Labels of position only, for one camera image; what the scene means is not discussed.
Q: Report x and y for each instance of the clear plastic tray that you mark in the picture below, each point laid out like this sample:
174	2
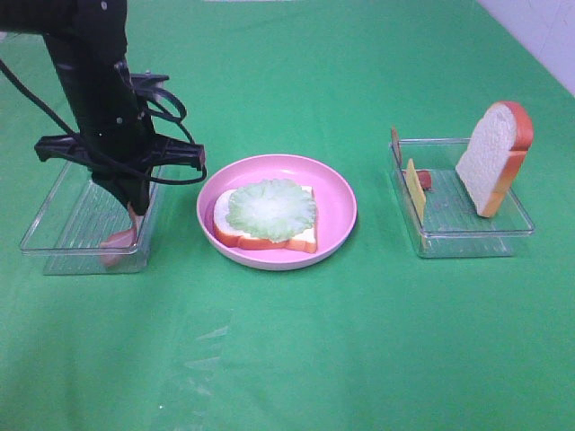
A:
451	227
76	217

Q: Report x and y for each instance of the clear right plastic tray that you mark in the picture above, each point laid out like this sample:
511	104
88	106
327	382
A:
451	227

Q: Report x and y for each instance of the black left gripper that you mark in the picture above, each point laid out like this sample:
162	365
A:
162	151

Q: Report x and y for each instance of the clear tape patch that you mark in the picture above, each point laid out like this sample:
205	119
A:
187	389

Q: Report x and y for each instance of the green toy lettuce leaf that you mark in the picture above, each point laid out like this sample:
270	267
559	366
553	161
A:
276	210

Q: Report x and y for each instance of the toy bread slice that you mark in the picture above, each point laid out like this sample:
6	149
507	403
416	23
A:
305	241
496	150

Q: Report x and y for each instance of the pink round plate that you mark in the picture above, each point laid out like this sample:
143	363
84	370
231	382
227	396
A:
336	201

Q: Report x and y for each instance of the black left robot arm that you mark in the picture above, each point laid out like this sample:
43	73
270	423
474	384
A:
113	108

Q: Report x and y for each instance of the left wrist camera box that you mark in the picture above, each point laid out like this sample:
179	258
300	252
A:
148	84

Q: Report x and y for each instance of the yellow toy cheese slice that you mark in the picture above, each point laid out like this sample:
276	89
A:
417	181

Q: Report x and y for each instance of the clear left plastic tray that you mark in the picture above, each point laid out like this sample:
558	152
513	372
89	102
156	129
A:
76	217

